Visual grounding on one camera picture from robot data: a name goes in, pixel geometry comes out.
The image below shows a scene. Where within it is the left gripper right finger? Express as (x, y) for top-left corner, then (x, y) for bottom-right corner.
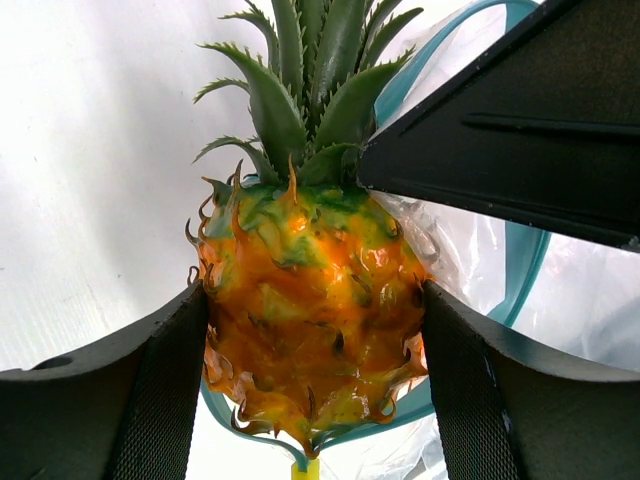
(422, 281), (639, 479)

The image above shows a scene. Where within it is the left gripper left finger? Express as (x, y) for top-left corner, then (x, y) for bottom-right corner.
(1, 282), (208, 479)

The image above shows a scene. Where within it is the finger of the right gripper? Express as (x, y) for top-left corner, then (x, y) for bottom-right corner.
(358, 1), (639, 248)

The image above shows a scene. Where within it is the clear zip top bag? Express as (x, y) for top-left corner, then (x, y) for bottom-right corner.
(199, 0), (640, 480)

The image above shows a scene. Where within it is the orange toy pineapple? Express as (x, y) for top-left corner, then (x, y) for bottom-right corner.
(188, 1), (429, 459)

